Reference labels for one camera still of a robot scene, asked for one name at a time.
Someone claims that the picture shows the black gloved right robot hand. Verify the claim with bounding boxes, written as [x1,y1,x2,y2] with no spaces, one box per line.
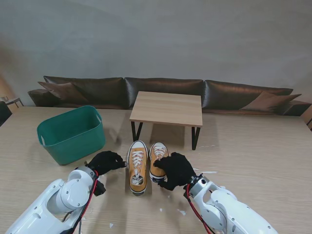
[153,152,197,192]

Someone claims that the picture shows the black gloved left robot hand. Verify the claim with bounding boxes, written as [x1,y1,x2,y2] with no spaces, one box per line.
[87,151,127,175]

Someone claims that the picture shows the yellow canvas sneaker white laces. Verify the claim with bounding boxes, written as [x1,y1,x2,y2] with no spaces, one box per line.
[127,140,149,196]
[148,142,171,183]

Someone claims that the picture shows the green plastic basket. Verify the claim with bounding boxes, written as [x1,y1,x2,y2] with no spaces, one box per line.
[36,105,106,166]

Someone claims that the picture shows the small wooden table black legs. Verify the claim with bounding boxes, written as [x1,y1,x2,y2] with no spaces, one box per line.
[129,91,203,151]

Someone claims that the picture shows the brown leather cushion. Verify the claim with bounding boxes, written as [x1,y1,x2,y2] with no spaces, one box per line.
[240,91,302,112]
[38,81,90,103]

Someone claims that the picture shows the dark brown leather sofa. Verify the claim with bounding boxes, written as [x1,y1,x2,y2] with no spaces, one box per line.
[27,75,312,117]

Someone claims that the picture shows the small wooden side table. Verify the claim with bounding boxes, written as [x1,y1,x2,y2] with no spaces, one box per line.
[0,96,24,108]

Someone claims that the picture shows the red cable on right arm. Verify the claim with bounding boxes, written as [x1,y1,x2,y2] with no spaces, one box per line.
[185,184,211,234]

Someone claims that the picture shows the red cable on arm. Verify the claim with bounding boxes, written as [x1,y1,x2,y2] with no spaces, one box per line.
[73,170,99,234]
[185,184,211,234]

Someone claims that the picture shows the red cable on left arm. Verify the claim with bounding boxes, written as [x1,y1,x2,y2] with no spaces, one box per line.
[73,170,99,234]

